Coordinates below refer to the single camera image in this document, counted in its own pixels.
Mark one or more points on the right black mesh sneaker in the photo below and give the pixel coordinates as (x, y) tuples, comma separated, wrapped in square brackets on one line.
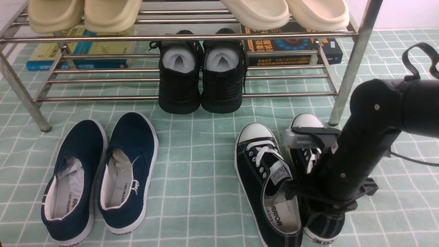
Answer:
[(224, 73)]

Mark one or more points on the right navy slip-on shoe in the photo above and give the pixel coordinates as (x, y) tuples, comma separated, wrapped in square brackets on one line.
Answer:
[(127, 173)]

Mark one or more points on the left cream foam slipper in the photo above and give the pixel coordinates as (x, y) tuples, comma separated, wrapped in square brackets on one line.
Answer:
[(259, 14)]

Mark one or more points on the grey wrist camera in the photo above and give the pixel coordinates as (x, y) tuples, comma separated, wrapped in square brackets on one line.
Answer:
[(310, 137)]

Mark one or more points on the left navy slip-on shoe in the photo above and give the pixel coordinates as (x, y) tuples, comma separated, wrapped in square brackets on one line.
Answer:
[(67, 208)]

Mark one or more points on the black book with orange text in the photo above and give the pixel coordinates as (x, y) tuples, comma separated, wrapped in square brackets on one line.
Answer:
[(291, 46)]

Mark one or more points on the yellow foam slipper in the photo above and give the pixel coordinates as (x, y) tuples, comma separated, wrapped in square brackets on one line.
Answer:
[(110, 16), (49, 16)]

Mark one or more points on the yellow and blue book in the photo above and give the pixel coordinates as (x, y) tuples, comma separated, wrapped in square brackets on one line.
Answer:
[(44, 55)]

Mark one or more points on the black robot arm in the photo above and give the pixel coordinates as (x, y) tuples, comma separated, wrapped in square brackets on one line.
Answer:
[(380, 111)]

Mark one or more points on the left yellow foam slipper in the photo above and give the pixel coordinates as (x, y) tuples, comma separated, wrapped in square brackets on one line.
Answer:
[(49, 16)]

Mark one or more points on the right yellow foam slipper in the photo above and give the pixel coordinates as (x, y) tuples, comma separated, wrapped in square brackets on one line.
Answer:
[(110, 16)]

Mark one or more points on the left black mesh sneaker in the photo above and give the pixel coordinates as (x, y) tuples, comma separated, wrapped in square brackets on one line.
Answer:
[(179, 67)]

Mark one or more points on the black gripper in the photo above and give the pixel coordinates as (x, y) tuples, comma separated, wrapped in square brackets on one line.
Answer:
[(320, 204)]

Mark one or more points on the right cream foam slipper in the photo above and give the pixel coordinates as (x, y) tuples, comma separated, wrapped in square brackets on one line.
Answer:
[(320, 15)]

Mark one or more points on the navy slip-on shoe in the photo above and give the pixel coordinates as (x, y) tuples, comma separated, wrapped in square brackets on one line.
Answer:
[(127, 173), (67, 208)]

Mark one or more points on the cream foam slipper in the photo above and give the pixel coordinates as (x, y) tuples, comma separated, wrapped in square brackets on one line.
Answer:
[(259, 14), (320, 15)]

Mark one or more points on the steel shoe rack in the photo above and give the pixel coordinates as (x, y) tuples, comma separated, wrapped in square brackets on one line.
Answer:
[(64, 64)]

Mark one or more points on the black canvas sneaker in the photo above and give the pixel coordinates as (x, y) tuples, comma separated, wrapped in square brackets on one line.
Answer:
[(324, 228), (263, 174)]

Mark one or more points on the black mesh sneaker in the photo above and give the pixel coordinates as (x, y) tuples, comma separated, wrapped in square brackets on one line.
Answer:
[(179, 67), (224, 73)]

